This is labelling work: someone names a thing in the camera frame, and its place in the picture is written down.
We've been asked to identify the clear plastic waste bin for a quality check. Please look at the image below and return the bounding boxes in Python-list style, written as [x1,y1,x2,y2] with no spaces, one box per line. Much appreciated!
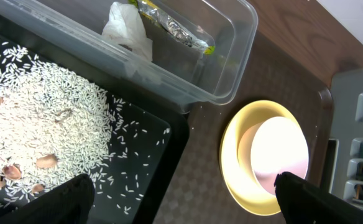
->
[0,0,259,106]

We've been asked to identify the grey plastic dishwasher rack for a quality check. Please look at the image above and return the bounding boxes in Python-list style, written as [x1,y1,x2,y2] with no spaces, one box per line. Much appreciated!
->
[329,68,363,210]

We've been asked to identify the yellow plate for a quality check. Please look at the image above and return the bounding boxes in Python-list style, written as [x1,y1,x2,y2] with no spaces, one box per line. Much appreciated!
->
[219,100,302,216]

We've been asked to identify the green yellow snack wrapper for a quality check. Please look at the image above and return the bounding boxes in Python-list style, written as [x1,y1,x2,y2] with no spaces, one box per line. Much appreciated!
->
[128,0,215,55]

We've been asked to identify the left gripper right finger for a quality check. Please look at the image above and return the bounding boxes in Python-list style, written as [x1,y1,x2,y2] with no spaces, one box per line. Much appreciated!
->
[274,172,363,224]

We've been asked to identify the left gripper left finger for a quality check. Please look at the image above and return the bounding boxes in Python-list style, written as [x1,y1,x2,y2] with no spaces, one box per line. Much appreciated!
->
[0,174,95,224]

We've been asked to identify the white tissue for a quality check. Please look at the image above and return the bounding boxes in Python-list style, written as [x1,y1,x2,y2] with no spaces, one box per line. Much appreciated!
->
[101,2,153,62]

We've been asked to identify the rice pile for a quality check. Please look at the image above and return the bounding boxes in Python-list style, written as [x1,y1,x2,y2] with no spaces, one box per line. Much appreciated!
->
[0,35,172,215]

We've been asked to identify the pink bowl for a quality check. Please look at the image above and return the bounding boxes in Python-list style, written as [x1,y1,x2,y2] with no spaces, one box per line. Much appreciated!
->
[237,116,309,195]

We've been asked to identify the black plastic tray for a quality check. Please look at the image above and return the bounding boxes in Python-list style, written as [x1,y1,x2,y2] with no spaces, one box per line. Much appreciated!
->
[0,8,188,223]

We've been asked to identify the dark brown serving tray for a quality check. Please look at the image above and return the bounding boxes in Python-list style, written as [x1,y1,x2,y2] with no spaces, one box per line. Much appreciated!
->
[154,34,333,223]

